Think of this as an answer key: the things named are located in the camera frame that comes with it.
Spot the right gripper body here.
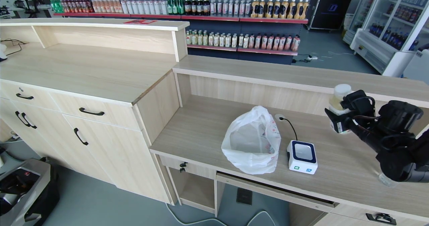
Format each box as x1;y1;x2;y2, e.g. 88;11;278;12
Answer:
324;108;382;148

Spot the pale drink bottle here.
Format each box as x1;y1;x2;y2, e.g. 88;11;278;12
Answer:
328;83;353;134

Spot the white barcode scanner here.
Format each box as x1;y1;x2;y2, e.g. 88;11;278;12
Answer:
287;140;318;175

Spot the white plastic shopping bag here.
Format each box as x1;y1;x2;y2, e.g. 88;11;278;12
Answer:
221;106;282;175

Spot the white glass door fridge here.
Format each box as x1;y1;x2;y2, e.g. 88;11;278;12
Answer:
343;0;429;78

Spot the row of blue bottles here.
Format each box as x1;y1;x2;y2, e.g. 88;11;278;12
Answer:
369;21;420;51

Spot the wooden keyboard tray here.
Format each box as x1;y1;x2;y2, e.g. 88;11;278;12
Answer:
216;172;340;214

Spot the black rolling case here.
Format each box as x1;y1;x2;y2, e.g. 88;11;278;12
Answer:
308;0;355;31

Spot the black floor socket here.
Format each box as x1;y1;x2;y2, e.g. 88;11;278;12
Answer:
236;187;253;206

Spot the black shop shelf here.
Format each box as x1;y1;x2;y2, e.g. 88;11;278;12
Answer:
42;0;314;65

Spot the short row of bottles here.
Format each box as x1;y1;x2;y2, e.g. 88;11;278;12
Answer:
186;30;301;52

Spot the small wooden drawer with lock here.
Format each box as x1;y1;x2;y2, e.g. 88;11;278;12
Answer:
159;155;217;180

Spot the long row of bottles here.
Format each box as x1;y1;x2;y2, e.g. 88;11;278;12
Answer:
50;0;310;20

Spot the large wooden cupboard door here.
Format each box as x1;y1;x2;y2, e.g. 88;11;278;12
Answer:
64;115;172;204

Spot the red sign plate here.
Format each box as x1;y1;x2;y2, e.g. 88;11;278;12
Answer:
123;19;158;25

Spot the wide wooden drawer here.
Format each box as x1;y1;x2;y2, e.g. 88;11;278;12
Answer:
50;92;143;131

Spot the light wooden counter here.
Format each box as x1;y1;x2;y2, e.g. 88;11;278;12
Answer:
0;17;429;226

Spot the wooden drawer with keyhole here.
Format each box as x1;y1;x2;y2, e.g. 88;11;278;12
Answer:
0;80;61;112

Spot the narrow wooden cupboard door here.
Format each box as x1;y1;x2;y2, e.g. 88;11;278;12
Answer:
0;98;57;163

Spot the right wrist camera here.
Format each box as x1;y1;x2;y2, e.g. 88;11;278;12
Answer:
341;90;376;119

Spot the black scanner cable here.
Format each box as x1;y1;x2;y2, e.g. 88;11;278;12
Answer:
278;117;299;141

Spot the wooden drawer with black handle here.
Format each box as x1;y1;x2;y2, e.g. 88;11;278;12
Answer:
331;204;429;226

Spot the white floor cable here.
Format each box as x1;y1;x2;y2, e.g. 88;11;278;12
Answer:
166;203;279;226

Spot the thin black cable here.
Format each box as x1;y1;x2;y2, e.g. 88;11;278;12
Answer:
0;38;28;57

